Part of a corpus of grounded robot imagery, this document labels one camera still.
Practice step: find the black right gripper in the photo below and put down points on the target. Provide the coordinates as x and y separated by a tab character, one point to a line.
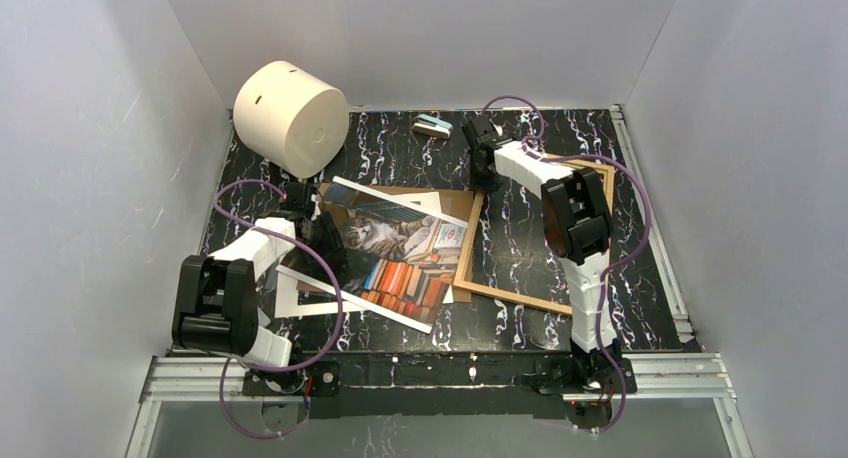
478	166

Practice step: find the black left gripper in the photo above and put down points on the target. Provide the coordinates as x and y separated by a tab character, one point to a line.
324	236

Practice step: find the cat and books photo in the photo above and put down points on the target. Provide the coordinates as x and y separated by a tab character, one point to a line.
391	255

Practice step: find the light wooden picture frame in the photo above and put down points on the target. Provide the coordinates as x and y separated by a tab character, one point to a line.
465	286

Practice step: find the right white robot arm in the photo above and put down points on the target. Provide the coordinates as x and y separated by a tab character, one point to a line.
577	223

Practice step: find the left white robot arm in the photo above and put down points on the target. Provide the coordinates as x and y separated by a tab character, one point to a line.
216	308

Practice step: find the brown backing board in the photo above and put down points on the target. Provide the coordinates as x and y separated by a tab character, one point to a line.
401	242

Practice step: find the teal white stapler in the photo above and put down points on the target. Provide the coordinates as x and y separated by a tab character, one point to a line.
431	126

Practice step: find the white mat board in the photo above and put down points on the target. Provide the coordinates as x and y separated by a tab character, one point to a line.
298	298

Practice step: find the large white cylinder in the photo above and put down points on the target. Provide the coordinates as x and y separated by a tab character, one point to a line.
291	118

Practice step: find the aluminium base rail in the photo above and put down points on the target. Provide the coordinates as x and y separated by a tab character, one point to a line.
367	383

